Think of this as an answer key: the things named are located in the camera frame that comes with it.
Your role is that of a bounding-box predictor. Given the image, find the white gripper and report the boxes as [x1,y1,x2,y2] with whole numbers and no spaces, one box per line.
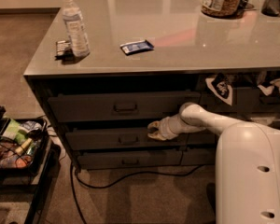
[147,115,183,141]

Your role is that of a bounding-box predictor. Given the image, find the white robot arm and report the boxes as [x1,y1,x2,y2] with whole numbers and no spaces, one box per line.
[148,103,280,224]

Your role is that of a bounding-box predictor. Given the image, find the grey drawer cabinet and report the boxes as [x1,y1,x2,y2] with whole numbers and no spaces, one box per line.
[24,0,280,168]

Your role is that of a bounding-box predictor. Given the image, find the blue snack packet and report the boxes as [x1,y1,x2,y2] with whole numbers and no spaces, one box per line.
[119,40,154,56]

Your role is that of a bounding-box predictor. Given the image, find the clear plastic water bottle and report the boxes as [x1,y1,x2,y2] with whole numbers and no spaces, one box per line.
[62,0,90,58]

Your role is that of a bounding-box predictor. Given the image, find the green snack bag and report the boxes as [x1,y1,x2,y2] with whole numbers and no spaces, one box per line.
[3,119,43,145]

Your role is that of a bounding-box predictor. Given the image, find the black power cable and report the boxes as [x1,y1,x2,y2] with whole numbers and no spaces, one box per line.
[69,161,206,224]

